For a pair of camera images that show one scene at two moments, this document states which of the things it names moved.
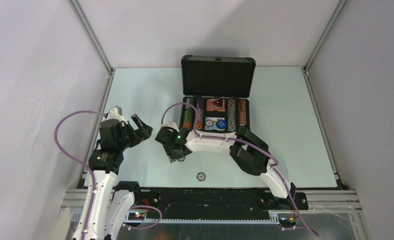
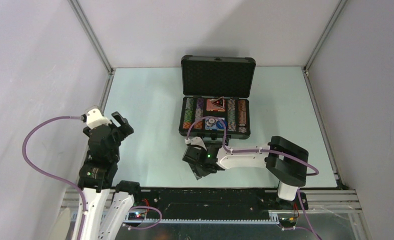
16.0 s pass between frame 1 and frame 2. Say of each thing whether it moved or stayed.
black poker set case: stayed
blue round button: stayed
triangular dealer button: stayed
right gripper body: moved
